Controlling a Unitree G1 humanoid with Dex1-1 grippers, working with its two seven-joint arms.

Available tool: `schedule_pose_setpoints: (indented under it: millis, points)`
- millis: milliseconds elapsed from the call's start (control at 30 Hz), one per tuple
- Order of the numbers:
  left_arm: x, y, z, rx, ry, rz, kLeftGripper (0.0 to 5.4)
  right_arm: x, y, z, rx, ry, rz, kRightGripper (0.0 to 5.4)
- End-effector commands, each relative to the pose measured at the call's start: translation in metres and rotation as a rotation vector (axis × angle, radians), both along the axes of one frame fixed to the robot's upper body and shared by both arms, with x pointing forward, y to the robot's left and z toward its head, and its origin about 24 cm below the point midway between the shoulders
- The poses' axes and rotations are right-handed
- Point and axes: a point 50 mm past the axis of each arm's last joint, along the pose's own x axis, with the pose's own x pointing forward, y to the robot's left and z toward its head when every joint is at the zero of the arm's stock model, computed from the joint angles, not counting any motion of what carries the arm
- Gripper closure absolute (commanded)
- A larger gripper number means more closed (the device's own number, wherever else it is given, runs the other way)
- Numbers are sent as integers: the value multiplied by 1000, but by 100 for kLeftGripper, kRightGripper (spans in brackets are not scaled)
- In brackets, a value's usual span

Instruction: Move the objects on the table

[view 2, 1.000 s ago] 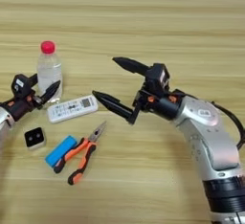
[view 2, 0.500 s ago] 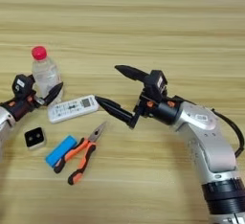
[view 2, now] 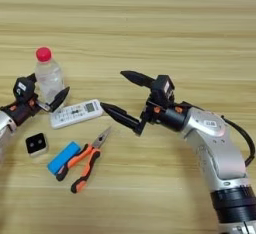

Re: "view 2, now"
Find orange black pliers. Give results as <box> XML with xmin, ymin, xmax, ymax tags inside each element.
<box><xmin>55</xmin><ymin>126</ymin><xmax>113</xmax><ymax>195</ymax></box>

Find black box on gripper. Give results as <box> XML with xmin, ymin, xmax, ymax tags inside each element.
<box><xmin>12</xmin><ymin>76</ymin><xmax>37</xmax><ymax>104</ymax></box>
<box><xmin>151</xmin><ymin>74</ymin><xmax>176</xmax><ymax>108</ymax></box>

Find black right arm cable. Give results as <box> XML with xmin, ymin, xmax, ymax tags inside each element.
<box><xmin>220</xmin><ymin>114</ymin><xmax>256</xmax><ymax>168</ymax></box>

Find small black white cube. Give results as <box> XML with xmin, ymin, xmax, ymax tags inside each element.
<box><xmin>25</xmin><ymin>132</ymin><xmax>49</xmax><ymax>158</ymax></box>

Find white remote control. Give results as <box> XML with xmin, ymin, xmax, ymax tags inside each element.
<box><xmin>49</xmin><ymin>98</ymin><xmax>105</xmax><ymax>130</ymax></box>

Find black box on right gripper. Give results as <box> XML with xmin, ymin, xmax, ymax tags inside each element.
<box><xmin>151</xmin><ymin>74</ymin><xmax>176</xmax><ymax>108</ymax></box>

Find clear bottle with red cap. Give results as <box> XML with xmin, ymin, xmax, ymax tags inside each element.
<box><xmin>34</xmin><ymin>46</ymin><xmax>66</xmax><ymax>105</ymax></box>

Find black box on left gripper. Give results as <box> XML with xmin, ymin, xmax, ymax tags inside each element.
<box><xmin>12</xmin><ymin>76</ymin><xmax>37</xmax><ymax>104</ymax></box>

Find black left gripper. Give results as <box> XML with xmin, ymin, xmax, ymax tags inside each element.
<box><xmin>0</xmin><ymin>72</ymin><xmax>71</xmax><ymax>128</ymax></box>

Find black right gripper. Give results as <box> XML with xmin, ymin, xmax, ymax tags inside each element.
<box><xmin>99</xmin><ymin>70</ymin><xmax>190</xmax><ymax>136</ymax></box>

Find blue rectangular block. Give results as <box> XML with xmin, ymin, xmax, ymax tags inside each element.
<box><xmin>46</xmin><ymin>140</ymin><xmax>82</xmax><ymax>176</ymax></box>

